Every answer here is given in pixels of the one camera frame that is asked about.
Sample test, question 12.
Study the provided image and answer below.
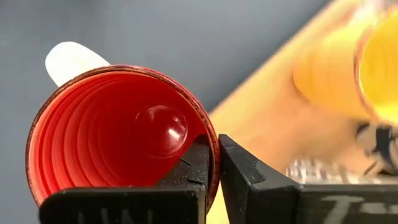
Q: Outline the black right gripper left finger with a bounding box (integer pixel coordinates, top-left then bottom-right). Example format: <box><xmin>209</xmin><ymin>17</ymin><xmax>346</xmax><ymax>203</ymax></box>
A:
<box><xmin>39</xmin><ymin>134</ymin><xmax>212</xmax><ymax>224</ymax></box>

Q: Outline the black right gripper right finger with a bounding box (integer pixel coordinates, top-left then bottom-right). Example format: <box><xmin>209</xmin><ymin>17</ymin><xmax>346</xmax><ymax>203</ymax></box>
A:
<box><xmin>218</xmin><ymin>133</ymin><xmax>398</xmax><ymax>224</ymax></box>

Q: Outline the red mug with white handle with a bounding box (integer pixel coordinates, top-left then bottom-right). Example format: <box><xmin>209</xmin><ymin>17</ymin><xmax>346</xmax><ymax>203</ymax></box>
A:
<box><xmin>25</xmin><ymin>41</ymin><xmax>221</xmax><ymax>215</ymax></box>

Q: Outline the orange mug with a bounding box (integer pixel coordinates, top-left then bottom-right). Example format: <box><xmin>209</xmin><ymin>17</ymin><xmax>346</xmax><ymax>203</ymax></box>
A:
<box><xmin>292</xmin><ymin>6</ymin><xmax>398</xmax><ymax>125</ymax></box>

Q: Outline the grey table mat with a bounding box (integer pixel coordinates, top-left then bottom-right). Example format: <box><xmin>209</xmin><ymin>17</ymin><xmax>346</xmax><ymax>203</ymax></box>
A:
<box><xmin>0</xmin><ymin>0</ymin><xmax>330</xmax><ymax>224</ymax></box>

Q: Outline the wooden tray with black handles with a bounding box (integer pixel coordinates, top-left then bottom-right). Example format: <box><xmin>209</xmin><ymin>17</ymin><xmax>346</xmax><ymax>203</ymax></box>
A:
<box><xmin>206</xmin><ymin>0</ymin><xmax>398</xmax><ymax>224</ymax></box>

